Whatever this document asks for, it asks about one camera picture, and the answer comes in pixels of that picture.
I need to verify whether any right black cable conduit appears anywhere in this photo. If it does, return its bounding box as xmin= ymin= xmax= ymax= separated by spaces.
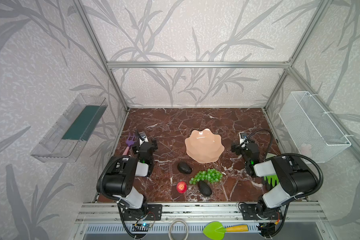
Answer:
xmin=247 ymin=128 xmax=324 ymax=208

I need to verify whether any pink item in basket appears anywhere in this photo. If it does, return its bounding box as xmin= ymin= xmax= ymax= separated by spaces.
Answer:
xmin=299 ymin=144 xmax=312 ymax=158

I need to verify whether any small circuit board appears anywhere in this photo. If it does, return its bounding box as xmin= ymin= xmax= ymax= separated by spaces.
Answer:
xmin=132 ymin=223 xmax=154 ymax=232

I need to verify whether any green toy shovel yellow handle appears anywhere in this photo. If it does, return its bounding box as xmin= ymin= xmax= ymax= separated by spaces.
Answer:
xmin=203 ymin=222 xmax=249 ymax=240

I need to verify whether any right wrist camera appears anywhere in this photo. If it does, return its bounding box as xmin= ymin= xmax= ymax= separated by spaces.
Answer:
xmin=239 ymin=132 xmax=248 ymax=145

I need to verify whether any red fake apple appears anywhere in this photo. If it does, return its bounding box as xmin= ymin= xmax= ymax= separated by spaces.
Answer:
xmin=176 ymin=181 xmax=188 ymax=194

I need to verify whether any pink scalloped fruit bowl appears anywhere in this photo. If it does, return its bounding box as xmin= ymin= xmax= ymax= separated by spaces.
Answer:
xmin=185 ymin=129 xmax=225 ymax=164

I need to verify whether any green toy hand rake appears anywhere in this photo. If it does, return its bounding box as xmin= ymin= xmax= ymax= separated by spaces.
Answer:
xmin=264 ymin=175 xmax=279 ymax=187

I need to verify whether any green grape bunch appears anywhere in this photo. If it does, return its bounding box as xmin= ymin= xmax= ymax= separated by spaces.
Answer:
xmin=189 ymin=169 xmax=223 ymax=185

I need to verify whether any clear plastic wall bin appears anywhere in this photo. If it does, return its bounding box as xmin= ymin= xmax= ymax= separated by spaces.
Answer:
xmin=31 ymin=94 xmax=108 ymax=163

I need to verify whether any white wire mesh basket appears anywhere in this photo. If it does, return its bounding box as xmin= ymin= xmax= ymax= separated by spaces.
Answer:
xmin=279 ymin=91 xmax=352 ymax=163

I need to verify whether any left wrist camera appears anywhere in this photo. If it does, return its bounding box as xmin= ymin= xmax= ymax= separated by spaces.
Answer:
xmin=137 ymin=132 xmax=149 ymax=145

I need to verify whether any grey cable ring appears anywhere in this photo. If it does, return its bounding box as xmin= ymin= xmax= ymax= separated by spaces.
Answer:
xmin=168 ymin=218 xmax=189 ymax=240

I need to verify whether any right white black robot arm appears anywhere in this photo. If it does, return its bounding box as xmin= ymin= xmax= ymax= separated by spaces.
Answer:
xmin=231 ymin=142 xmax=324 ymax=220

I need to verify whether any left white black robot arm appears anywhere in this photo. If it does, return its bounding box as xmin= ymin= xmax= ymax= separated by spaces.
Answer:
xmin=97 ymin=139 xmax=158 ymax=215

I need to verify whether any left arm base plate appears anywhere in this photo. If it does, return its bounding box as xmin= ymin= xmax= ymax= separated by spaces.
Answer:
xmin=121 ymin=204 xmax=163 ymax=221

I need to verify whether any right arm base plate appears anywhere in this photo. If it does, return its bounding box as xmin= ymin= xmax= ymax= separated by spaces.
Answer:
xmin=238 ymin=202 xmax=282 ymax=221

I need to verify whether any green sponge pad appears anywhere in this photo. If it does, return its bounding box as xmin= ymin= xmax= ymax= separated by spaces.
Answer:
xmin=62 ymin=105 xmax=107 ymax=141

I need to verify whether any dark avocado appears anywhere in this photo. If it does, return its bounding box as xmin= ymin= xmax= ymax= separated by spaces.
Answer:
xmin=198 ymin=181 xmax=213 ymax=197
xmin=177 ymin=162 xmax=193 ymax=175

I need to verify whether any purple toy rake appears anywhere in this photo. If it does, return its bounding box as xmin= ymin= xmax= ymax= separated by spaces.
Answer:
xmin=123 ymin=134 xmax=136 ymax=156

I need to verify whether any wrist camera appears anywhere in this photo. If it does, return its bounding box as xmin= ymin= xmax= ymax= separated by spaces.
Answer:
xmin=239 ymin=132 xmax=248 ymax=145
xmin=137 ymin=132 xmax=149 ymax=145

